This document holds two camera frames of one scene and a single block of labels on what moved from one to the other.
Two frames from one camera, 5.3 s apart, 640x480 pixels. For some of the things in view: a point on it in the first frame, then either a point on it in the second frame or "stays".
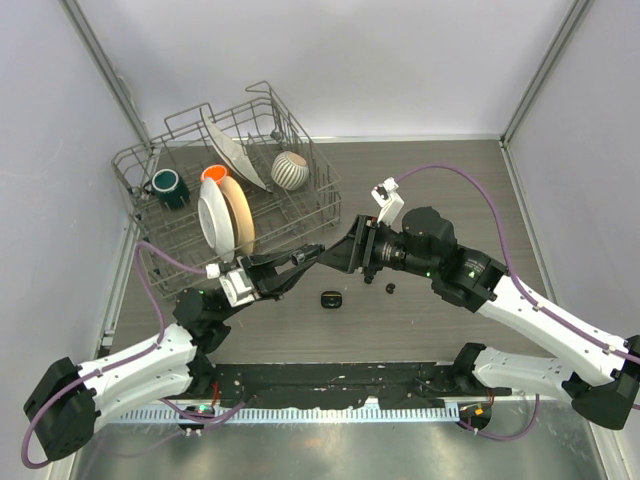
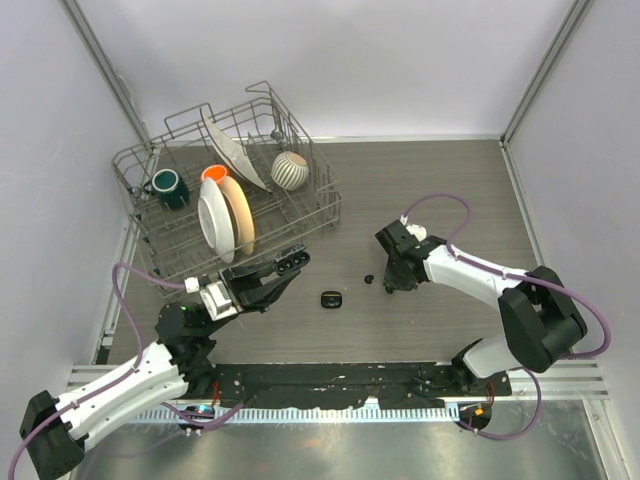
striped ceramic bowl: (290, 170) stays
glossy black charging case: (331, 299) stays
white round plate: (216, 219) stays
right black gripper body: (370, 235) → (394, 277)
